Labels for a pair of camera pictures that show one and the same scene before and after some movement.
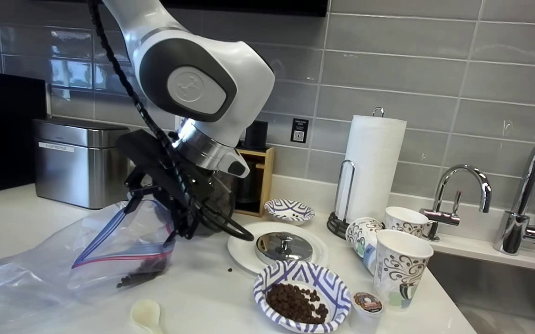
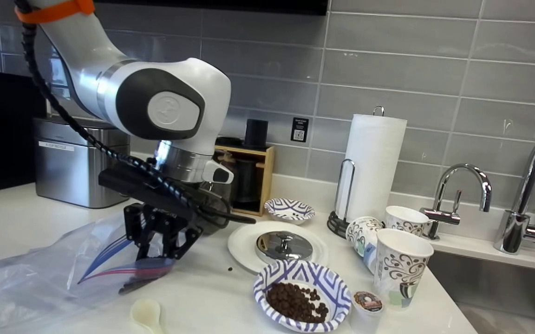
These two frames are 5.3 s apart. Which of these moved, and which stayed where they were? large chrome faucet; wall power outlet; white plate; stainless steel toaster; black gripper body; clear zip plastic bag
Moved: clear zip plastic bag; black gripper body
Stayed: stainless steel toaster; large chrome faucet; white plate; wall power outlet
